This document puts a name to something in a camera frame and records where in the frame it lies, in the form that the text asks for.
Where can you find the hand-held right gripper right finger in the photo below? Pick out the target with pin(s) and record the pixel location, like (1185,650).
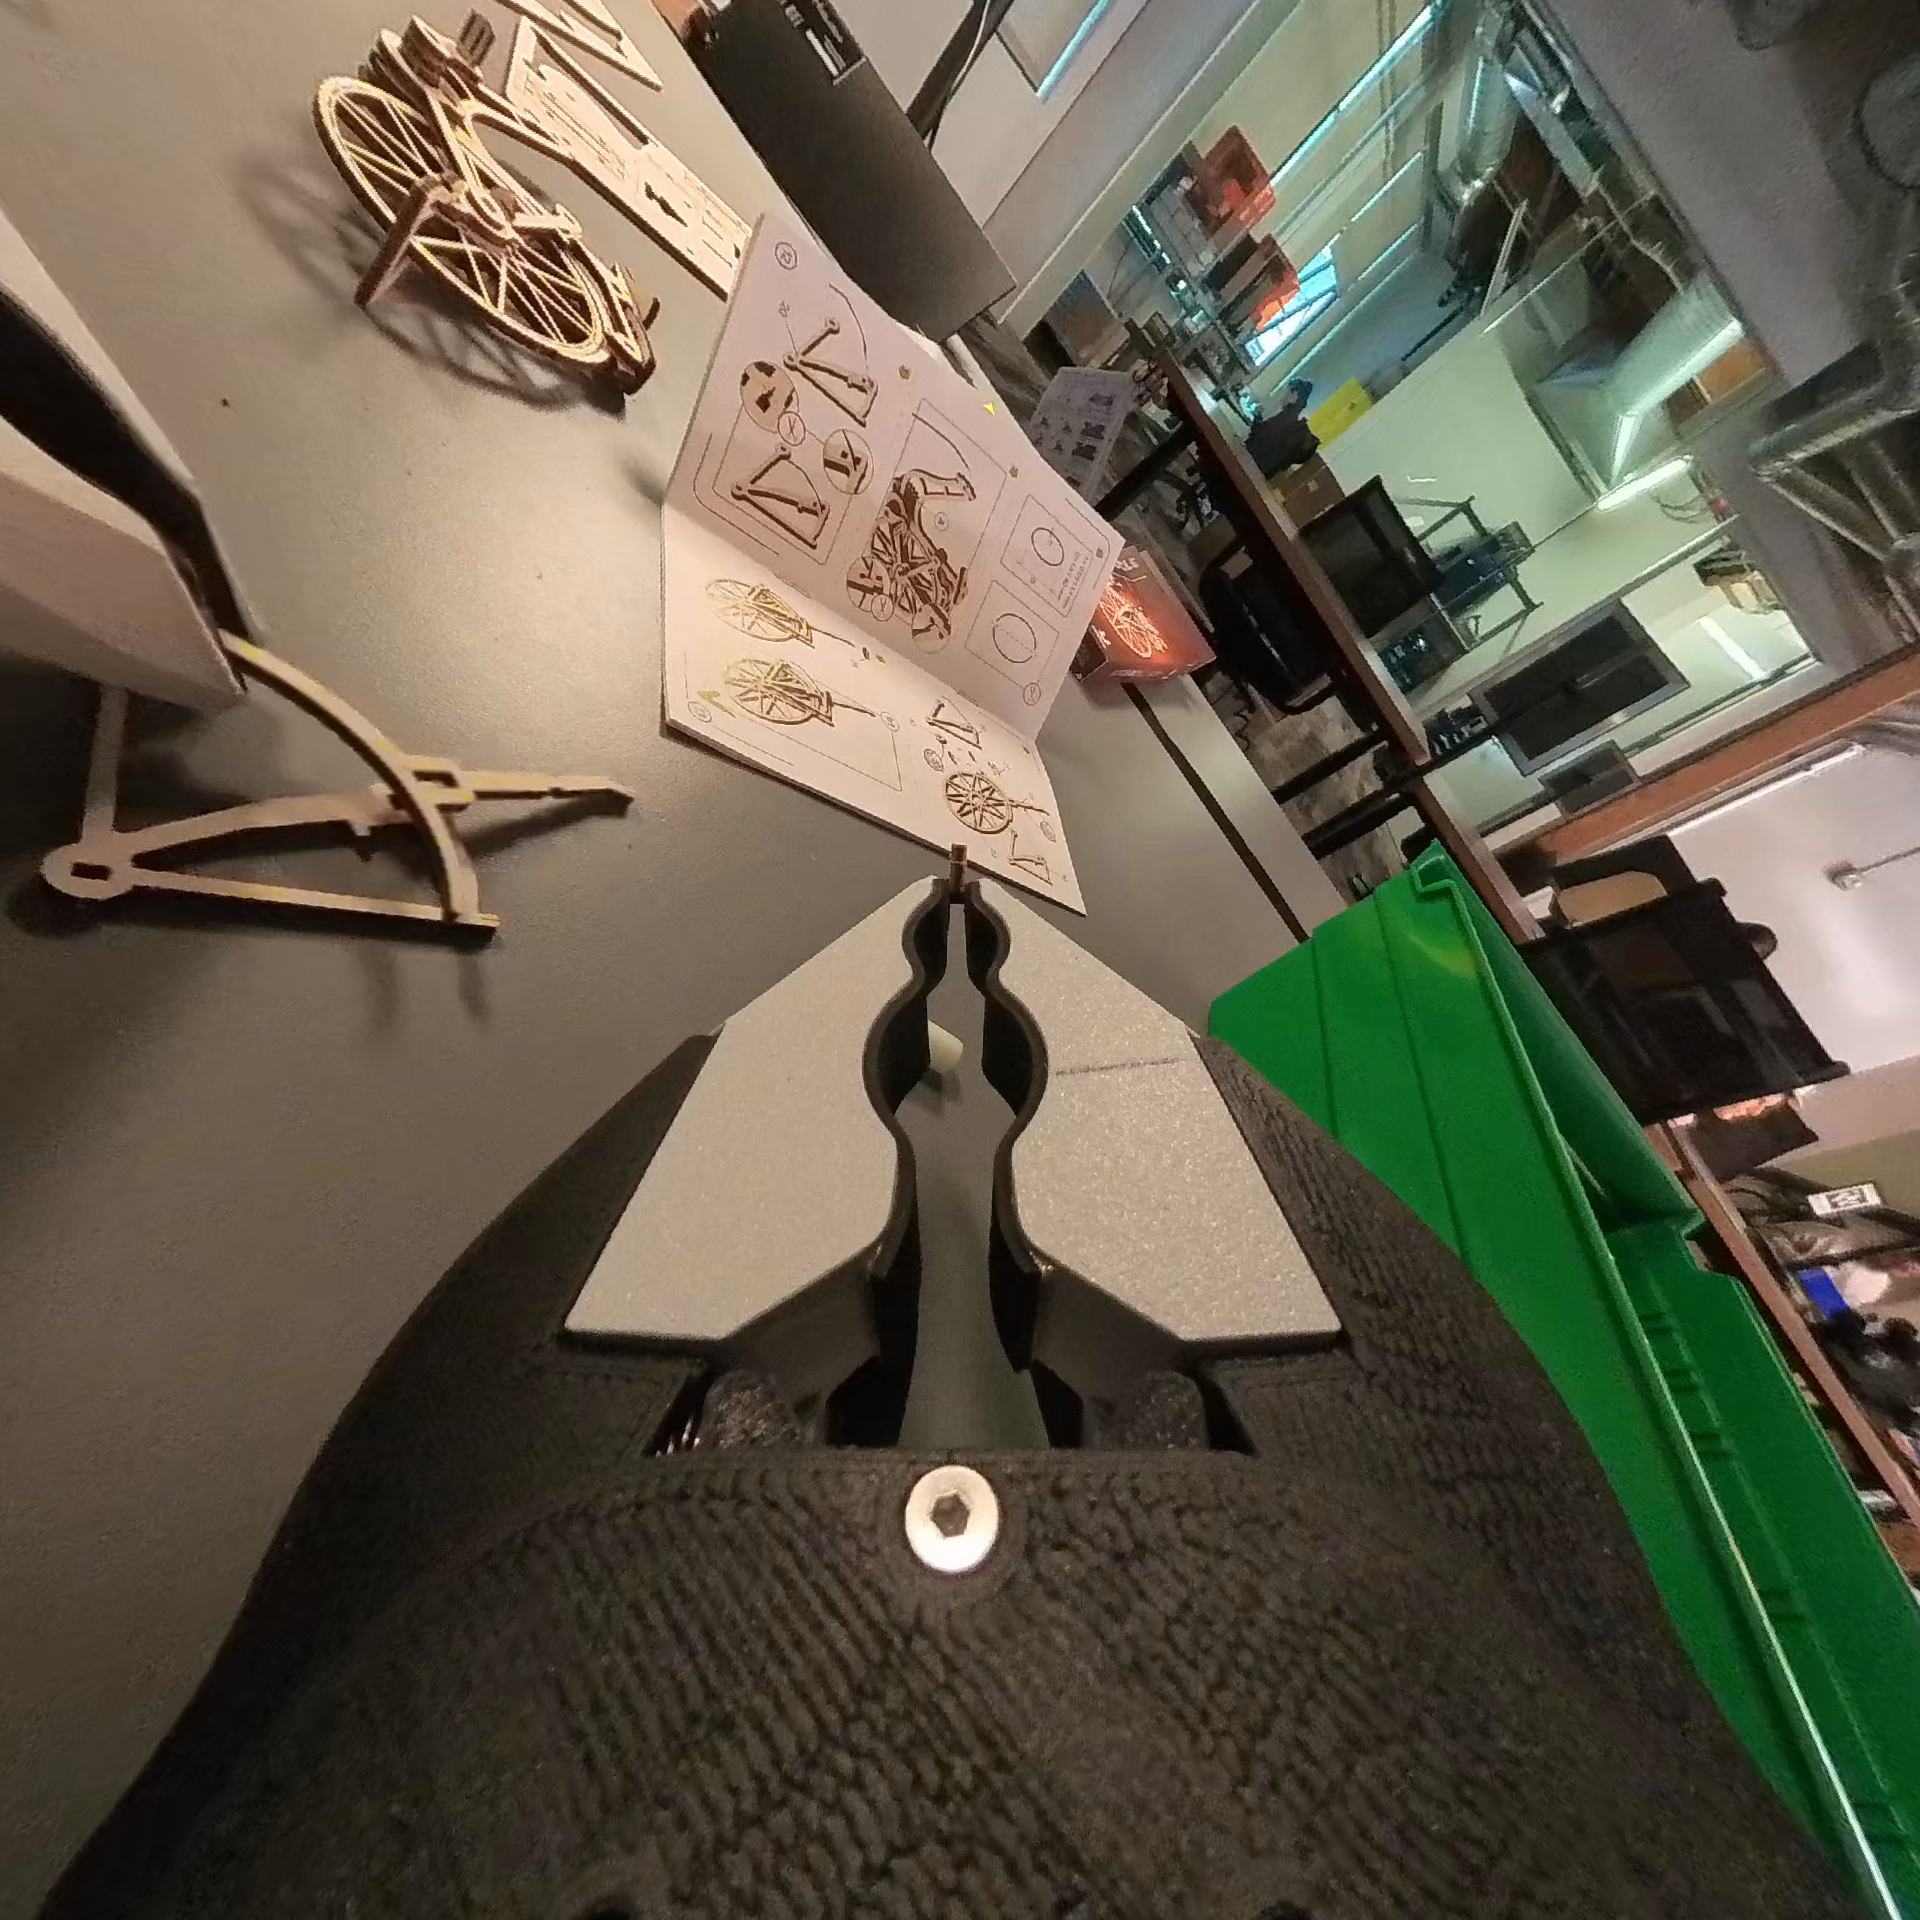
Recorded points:
(1170,1201)

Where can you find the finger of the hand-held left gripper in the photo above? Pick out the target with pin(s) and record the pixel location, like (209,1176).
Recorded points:
(89,338)
(89,586)

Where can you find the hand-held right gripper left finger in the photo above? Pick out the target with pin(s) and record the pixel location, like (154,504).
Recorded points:
(720,1185)

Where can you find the wooden arc part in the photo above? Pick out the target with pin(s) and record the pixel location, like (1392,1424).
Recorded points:
(348,710)

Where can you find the wooden triangular frame part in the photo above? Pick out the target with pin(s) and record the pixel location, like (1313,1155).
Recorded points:
(556,791)

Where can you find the wooden bicycle model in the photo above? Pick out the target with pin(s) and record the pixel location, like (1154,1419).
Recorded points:
(480,225)

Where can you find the dark model kit box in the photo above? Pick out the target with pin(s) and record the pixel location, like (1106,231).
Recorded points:
(1141,623)

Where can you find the wooden parts sheet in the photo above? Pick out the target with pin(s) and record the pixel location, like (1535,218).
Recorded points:
(661,195)

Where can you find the white wax cylinder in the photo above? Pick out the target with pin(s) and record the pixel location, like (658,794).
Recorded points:
(944,1051)

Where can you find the green plastic bin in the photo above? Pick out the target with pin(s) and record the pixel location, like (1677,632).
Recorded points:
(1501,1201)

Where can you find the black storage crate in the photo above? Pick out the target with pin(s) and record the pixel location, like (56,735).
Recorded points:
(1680,990)

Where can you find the black office chair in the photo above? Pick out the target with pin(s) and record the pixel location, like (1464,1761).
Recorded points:
(1261,630)

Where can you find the white instruction booklet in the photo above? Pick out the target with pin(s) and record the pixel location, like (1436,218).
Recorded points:
(855,600)

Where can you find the grey monitor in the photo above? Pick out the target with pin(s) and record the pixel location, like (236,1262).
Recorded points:
(1575,681)

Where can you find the black monitor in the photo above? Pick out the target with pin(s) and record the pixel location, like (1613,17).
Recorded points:
(1372,556)

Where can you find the white printed box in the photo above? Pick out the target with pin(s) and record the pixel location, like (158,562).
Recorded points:
(1089,422)

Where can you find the black laptop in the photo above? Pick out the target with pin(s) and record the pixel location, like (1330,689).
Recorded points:
(855,150)

